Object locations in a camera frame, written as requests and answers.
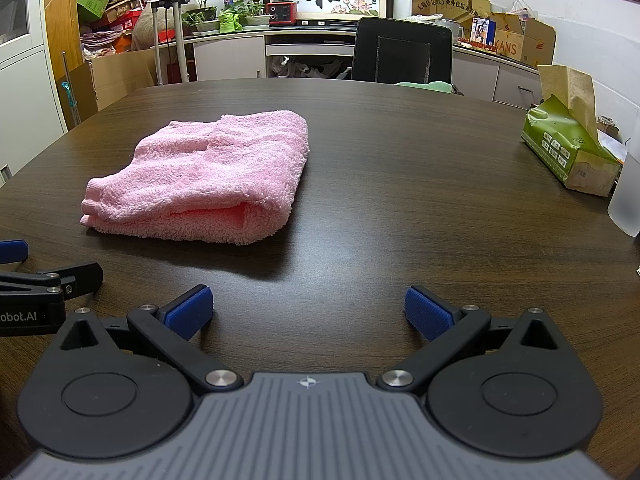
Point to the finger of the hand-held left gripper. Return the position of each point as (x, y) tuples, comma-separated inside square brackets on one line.
[(82, 280), (12, 250)]

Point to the white translucent cup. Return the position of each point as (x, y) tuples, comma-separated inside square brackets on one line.
[(627, 200)]

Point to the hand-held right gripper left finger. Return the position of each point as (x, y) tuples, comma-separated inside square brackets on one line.
[(189, 313)]

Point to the leafy plant in white tray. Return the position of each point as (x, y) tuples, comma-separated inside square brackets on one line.
[(255, 15)]

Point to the green tissue pack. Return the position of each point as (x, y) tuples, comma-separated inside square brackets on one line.
[(555, 140)]

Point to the pink towel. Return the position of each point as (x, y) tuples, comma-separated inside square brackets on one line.
[(210, 180)]

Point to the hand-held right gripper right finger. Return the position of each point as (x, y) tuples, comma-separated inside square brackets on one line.
[(425, 313)]

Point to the white plastic bag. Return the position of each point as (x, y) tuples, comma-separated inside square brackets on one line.
[(520, 9)]

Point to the white sideboard counter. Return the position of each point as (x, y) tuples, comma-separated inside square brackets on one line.
[(225, 55)]

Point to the small blue picture box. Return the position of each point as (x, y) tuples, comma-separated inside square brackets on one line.
[(482, 30)]

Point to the clutter under counter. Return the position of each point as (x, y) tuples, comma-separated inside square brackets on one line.
[(305, 67)]

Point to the pile of bags and boxes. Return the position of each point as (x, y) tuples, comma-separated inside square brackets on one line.
[(117, 25)]

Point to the white metal cabinet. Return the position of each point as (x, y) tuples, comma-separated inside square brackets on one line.
[(25, 60)]

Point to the large brown cardboard box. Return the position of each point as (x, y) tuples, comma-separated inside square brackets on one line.
[(120, 77)]

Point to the printed open cardboard box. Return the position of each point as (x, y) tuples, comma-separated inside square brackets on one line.
[(525, 42)]

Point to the green seat cushion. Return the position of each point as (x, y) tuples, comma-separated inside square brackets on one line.
[(430, 87)]

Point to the potted plant in tray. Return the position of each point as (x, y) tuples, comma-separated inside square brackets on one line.
[(202, 22)]

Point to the black office chair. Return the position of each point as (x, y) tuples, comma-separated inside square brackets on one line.
[(400, 50)]

